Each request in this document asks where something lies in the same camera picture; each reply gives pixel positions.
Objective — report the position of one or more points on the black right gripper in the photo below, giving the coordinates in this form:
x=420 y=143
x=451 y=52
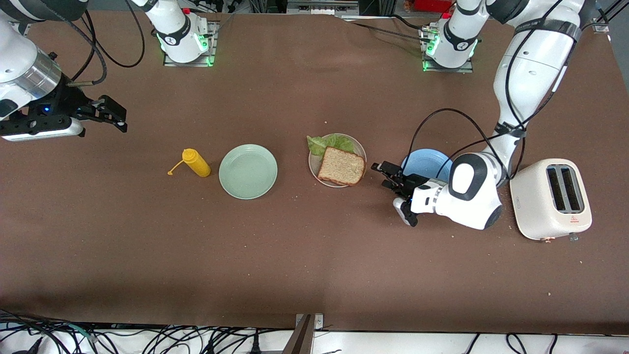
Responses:
x=63 y=104

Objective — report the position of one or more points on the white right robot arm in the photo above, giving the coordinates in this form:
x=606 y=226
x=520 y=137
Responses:
x=177 y=29

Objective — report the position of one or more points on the grey metal equipment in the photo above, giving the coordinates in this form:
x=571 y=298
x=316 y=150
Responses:
x=322 y=7

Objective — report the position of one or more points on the green lettuce leaf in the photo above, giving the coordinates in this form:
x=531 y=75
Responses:
x=329 y=143

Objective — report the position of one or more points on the silver metal bracket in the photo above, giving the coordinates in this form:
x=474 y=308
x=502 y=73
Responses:
x=319 y=320

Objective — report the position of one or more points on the dark-crust bread slice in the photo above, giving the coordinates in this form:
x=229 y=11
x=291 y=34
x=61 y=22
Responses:
x=341 y=167

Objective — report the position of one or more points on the aluminium corner rail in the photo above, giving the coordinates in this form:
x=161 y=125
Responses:
x=600 y=27

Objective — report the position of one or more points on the red box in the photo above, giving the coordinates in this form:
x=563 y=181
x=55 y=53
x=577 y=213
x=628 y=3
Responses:
x=432 y=5

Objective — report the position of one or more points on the beige plate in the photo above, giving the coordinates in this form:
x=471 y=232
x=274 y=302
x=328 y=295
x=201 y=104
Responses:
x=313 y=167

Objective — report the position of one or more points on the white toaster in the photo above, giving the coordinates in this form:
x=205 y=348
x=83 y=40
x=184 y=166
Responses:
x=533 y=201

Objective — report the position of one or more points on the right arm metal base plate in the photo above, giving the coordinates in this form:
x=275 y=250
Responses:
x=214 y=49

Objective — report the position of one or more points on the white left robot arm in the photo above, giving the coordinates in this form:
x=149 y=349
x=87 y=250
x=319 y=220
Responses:
x=530 y=73

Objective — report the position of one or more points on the dark metal post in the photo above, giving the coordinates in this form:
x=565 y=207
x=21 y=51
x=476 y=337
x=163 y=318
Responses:
x=300 y=341

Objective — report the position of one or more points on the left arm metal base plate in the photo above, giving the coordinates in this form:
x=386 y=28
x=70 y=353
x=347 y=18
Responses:
x=447 y=70

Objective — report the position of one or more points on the green plate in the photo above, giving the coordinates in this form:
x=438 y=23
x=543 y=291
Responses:
x=248 y=172

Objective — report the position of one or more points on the blue plate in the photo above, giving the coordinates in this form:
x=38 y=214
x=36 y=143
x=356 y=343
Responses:
x=427 y=160

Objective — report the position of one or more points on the yellow squeeze bottle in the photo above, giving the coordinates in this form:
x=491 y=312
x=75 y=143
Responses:
x=196 y=163

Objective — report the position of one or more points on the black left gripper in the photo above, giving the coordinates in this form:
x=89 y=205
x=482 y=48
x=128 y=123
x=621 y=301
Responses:
x=409 y=183

